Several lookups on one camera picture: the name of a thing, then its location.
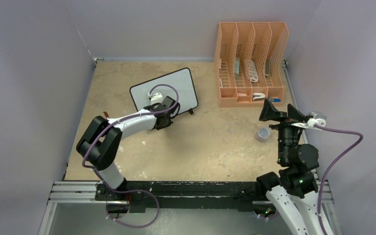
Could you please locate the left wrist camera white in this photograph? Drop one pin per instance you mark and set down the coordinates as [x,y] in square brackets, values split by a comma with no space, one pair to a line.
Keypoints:
[155,98]

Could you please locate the white perforated tool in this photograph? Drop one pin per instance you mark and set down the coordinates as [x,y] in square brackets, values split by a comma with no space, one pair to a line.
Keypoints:
[253,75]

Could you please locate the small clear plastic jar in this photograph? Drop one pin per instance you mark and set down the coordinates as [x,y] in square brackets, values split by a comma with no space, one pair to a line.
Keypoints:
[263,134]

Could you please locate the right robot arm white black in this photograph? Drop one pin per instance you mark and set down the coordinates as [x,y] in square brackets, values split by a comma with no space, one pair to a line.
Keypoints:
[294,191]

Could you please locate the grey eraser in organizer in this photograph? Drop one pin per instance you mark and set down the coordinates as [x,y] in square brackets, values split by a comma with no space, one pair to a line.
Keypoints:
[236,66]

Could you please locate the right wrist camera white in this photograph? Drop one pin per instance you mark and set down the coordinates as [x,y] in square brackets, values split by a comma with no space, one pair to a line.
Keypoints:
[316,118]

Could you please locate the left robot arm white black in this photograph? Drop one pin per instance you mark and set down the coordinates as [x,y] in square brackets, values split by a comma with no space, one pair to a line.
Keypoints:
[99,144]

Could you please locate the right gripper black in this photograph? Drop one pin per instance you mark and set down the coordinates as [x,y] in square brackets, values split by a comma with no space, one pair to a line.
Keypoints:
[269,112]

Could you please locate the small black-framed whiteboard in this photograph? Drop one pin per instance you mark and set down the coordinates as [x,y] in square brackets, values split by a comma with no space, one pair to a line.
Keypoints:
[178,85]

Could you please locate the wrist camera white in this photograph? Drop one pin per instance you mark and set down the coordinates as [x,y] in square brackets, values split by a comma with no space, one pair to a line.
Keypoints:
[316,118]
[155,98]

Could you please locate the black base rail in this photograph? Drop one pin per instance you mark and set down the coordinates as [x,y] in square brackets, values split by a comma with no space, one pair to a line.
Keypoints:
[143,195]

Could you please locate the dark grey flat tool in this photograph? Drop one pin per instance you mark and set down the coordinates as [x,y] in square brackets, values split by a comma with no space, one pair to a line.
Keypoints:
[267,67]

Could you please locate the aluminium frame rail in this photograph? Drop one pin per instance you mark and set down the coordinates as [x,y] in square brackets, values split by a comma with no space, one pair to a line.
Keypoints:
[67,192]

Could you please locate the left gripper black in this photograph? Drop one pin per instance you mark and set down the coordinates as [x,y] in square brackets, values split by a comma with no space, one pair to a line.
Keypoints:
[168,125]

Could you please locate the peach plastic file organizer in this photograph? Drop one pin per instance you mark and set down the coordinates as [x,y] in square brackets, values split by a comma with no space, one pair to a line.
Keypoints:
[247,61]

